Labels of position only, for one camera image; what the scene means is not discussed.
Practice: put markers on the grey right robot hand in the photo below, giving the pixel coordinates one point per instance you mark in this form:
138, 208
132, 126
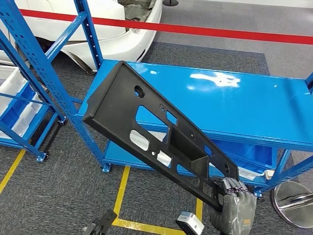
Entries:
239, 214

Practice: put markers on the black plastic licence plate bracket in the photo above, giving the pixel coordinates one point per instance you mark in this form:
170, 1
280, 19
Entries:
115, 107

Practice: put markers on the blue metal shelf rack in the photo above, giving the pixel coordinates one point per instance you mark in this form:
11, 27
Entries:
47, 131
244, 107

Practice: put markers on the small white tag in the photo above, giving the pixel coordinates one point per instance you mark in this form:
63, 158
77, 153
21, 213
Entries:
268, 174

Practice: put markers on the blue plastic crate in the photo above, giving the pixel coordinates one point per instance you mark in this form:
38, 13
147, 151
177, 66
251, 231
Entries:
249, 154
19, 112

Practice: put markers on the chrome stanchion base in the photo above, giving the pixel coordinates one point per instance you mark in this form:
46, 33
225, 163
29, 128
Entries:
293, 201

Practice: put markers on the white flat plastic tray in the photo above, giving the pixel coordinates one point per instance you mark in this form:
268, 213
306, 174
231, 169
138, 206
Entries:
139, 140

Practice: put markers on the red barrier belt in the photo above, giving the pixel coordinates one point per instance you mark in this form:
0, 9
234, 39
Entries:
219, 32

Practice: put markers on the dark stanchion base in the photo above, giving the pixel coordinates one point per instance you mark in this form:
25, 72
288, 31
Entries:
170, 2

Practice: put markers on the white car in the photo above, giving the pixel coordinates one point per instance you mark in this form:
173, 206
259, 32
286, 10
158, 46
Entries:
110, 42

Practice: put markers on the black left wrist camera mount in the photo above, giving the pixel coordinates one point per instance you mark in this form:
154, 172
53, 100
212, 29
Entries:
105, 220

